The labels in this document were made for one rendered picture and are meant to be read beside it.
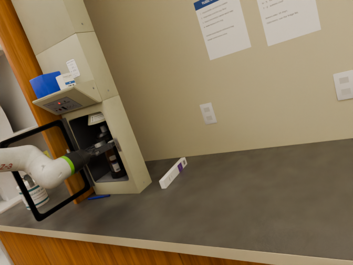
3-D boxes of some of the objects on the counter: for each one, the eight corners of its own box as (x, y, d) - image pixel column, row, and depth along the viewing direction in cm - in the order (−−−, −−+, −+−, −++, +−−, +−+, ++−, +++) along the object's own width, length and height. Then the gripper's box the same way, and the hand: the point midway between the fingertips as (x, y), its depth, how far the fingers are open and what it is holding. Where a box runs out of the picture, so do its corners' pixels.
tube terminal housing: (124, 172, 169) (74, 49, 152) (166, 169, 151) (115, 29, 134) (95, 194, 149) (34, 55, 132) (139, 193, 131) (75, 32, 114)
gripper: (89, 149, 115) (124, 131, 134) (60, 154, 127) (95, 136, 146) (96, 165, 117) (129, 145, 135) (66, 169, 129) (100, 150, 147)
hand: (108, 142), depth 138 cm, fingers closed on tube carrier, 9 cm apart
